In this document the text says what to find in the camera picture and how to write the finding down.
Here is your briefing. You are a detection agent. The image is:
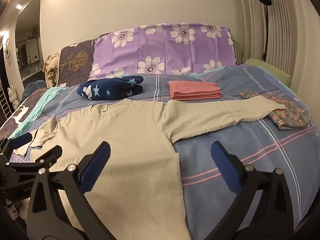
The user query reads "beige long sleeve shirt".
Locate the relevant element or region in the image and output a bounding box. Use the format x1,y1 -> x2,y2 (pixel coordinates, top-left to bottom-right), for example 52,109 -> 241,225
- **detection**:
30,96 -> 284,239

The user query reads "teal and deer quilt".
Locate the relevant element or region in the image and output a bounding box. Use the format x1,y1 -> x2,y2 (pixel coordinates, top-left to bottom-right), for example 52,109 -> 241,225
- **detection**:
1,87 -> 67,139

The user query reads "white ladder rack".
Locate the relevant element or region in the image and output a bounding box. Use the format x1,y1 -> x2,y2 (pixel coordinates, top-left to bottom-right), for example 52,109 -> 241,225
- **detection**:
0,86 -> 12,119

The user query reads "white cat figurine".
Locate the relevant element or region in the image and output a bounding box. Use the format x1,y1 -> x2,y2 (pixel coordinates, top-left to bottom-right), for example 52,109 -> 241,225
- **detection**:
8,85 -> 19,110

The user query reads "blue plaid bed sheet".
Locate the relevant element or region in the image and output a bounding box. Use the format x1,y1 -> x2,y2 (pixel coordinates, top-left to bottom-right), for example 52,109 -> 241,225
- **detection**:
10,64 -> 320,234

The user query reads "beige crumpled cloth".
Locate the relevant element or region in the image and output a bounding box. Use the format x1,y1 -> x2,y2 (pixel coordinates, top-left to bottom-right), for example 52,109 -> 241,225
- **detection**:
42,53 -> 59,88

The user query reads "floral patterned small garment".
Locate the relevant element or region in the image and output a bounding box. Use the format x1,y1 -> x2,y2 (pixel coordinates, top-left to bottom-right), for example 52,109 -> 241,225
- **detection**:
239,90 -> 311,131

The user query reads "dark tree pattern pillow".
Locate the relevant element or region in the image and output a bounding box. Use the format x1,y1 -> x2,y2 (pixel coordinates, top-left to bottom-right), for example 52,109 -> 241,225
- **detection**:
57,38 -> 97,87

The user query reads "navy star fleece garment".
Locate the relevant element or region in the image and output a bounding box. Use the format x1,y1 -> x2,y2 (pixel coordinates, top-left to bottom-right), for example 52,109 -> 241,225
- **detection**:
76,75 -> 144,101

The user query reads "folded pink garment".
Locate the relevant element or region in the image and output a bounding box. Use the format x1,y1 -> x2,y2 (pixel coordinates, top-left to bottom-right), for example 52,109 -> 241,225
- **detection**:
168,81 -> 222,101

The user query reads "purple flower pillow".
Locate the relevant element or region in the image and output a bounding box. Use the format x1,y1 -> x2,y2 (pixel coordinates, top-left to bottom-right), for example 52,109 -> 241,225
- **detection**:
89,22 -> 236,80

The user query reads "white pleated curtain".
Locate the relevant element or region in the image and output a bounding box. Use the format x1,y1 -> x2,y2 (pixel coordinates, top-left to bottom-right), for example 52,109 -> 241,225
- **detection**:
233,0 -> 319,114

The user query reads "black floor lamp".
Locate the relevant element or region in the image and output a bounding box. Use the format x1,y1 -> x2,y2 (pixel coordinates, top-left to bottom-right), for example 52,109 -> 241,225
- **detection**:
259,0 -> 272,62

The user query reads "arched wall mirror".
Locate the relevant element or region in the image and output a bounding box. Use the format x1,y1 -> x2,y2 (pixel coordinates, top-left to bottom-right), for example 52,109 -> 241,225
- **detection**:
15,0 -> 43,81

